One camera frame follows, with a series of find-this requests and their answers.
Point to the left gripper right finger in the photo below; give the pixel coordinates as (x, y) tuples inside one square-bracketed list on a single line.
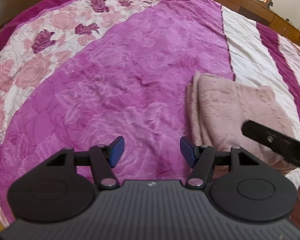
[(239, 184)]

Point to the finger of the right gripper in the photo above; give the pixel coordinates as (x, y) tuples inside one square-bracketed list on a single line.
[(279, 143)]

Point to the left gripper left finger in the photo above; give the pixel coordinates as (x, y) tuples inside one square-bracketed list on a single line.
[(66, 184)]

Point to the pink knitted cardigan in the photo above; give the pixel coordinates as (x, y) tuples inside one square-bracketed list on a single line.
[(217, 108)]

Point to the purple floral bed blanket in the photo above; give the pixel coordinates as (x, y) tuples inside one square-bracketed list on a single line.
[(78, 72)]

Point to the wooden low cabinet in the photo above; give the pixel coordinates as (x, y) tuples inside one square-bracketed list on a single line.
[(258, 11)]

